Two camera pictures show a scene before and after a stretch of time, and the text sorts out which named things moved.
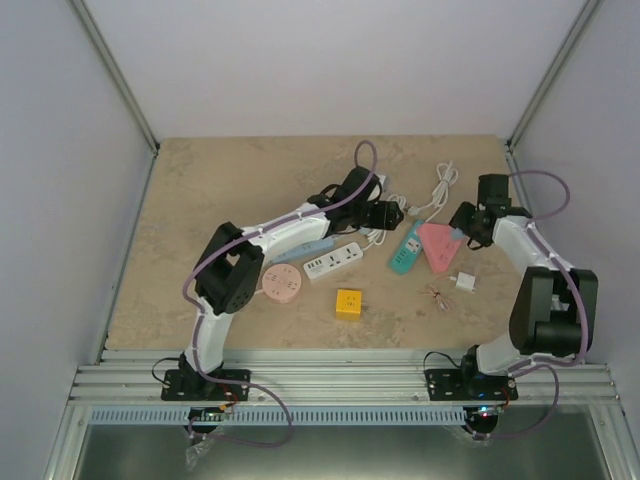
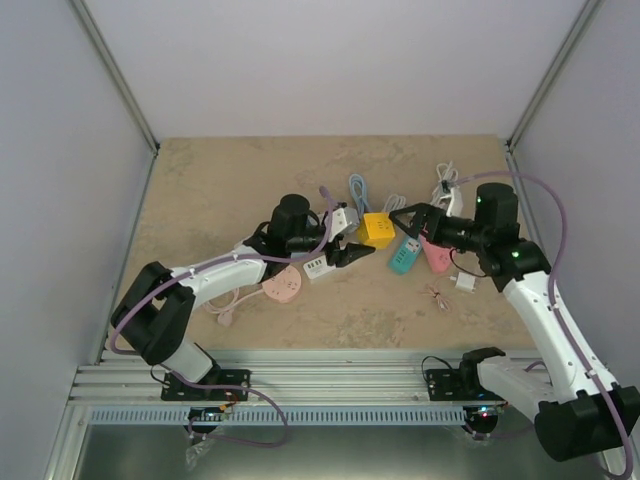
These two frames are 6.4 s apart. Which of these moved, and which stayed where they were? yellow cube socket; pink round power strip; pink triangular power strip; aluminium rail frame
Moved: yellow cube socket
Stayed: pink triangular power strip; pink round power strip; aluminium rail frame
